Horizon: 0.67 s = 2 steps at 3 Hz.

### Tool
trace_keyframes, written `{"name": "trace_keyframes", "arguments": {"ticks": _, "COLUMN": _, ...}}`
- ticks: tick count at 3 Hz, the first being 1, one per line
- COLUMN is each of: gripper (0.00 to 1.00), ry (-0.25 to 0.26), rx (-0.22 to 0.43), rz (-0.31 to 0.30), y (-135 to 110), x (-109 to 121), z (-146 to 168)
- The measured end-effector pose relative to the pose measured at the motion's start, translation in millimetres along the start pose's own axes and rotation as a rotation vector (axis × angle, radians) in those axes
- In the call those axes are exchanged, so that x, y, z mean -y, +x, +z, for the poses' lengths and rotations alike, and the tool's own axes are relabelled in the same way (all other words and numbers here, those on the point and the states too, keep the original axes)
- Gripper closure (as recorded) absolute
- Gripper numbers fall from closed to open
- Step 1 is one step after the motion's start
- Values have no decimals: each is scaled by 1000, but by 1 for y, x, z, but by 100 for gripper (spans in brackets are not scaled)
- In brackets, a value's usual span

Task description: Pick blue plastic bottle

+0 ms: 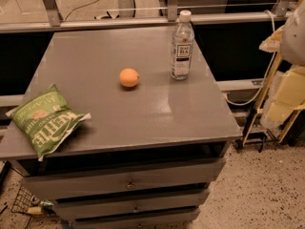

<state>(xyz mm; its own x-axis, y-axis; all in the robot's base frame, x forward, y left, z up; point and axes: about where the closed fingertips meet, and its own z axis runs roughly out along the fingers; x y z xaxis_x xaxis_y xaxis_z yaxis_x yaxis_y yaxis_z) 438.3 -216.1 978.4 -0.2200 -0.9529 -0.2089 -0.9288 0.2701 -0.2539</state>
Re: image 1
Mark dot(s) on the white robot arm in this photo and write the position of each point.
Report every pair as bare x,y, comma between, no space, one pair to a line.
292,45

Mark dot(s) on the clear plastic water bottle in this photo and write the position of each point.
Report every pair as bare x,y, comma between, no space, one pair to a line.
182,46

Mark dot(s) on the grey drawer cabinet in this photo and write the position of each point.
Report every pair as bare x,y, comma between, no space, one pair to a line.
160,120

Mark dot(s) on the orange round fruit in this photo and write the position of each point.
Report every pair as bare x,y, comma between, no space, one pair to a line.
129,78

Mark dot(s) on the grey top drawer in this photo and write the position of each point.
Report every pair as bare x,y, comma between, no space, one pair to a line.
124,179

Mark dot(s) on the grey drawer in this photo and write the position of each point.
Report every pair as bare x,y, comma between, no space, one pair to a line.
130,204
139,220
124,179

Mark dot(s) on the green kettle chips bag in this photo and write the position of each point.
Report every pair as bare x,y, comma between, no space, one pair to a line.
47,120

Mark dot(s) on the grey bottom drawer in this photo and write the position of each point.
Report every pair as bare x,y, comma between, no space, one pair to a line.
139,220

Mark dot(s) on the grey middle drawer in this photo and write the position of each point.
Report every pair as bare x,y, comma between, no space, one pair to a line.
130,204

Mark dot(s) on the grey metal railing frame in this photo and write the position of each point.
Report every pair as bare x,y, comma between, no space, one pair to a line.
71,15

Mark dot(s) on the black wire basket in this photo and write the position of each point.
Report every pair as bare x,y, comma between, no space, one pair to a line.
23,201

